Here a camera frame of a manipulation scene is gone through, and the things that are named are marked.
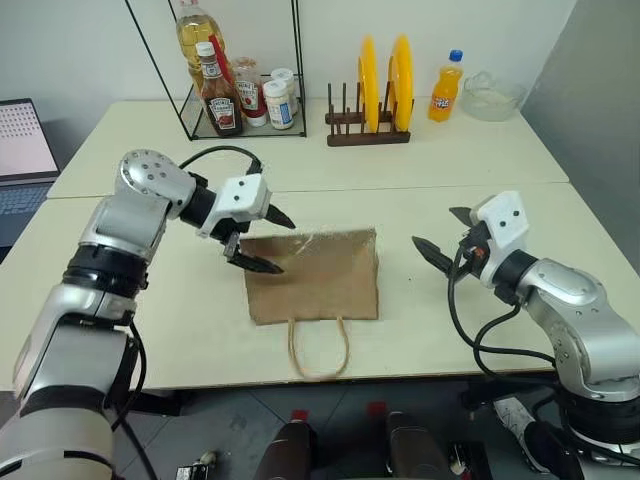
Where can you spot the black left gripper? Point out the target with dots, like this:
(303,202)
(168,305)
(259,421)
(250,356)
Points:
(231,245)

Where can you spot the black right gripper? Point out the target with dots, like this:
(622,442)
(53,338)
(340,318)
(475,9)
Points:
(474,252)

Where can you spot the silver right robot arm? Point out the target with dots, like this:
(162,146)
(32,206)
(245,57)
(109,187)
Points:
(575,310)

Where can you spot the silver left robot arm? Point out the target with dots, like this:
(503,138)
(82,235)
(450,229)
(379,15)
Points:
(75,280)

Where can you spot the dark wooden plate rack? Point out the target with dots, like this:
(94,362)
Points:
(367,137)

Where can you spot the white seasoning jar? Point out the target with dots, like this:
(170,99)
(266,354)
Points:
(280,107)
(287,75)

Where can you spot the clear glass bowl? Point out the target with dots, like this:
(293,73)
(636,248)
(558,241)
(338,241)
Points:
(492,102)

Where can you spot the glass Heinz ketchup bottle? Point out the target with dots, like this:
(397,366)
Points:
(222,107)

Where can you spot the orange soda bottle blue cap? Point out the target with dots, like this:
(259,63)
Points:
(444,90)

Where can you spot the red squeeze ketchup bottle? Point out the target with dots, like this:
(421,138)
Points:
(250,95)

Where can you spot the yellow plate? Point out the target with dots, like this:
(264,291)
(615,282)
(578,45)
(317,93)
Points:
(369,85)
(402,80)

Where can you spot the white sneaker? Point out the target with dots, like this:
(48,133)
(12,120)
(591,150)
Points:
(517,425)

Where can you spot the dark rounded shape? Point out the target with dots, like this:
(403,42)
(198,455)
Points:
(415,445)
(290,452)

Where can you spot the large cooking oil bottle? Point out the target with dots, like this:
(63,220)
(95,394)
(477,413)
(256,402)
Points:
(192,35)

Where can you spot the grey laptop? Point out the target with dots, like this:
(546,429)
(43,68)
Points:
(22,145)

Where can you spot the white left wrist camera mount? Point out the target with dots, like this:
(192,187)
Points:
(242,197)

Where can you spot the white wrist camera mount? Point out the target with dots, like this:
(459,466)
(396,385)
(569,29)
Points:
(242,197)
(502,220)

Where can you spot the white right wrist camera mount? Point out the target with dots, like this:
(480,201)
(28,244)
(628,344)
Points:
(502,220)

